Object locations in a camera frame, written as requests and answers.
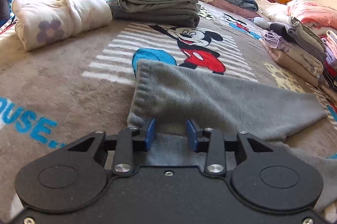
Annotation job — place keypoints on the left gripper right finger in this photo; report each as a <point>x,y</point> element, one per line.
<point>260,174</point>

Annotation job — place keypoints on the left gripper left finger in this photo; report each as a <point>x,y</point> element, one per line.
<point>73,176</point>

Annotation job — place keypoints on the grey knit garment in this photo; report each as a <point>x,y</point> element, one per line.
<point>173,94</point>

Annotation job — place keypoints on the folded colourful clothes stack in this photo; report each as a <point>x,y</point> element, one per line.
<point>329,71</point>

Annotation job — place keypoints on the folded purple beige clothes stack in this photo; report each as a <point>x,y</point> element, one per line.
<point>295,47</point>

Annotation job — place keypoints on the folded grey clothes stack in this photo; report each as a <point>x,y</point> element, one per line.
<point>180,13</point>

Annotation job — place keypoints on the Mickey Mouse brown blanket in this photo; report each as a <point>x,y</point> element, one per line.
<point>58,93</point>

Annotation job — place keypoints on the white floral folded quilt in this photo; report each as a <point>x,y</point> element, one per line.
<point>42,22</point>

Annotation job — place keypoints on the pink fluffy blanket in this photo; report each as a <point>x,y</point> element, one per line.
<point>318,17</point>

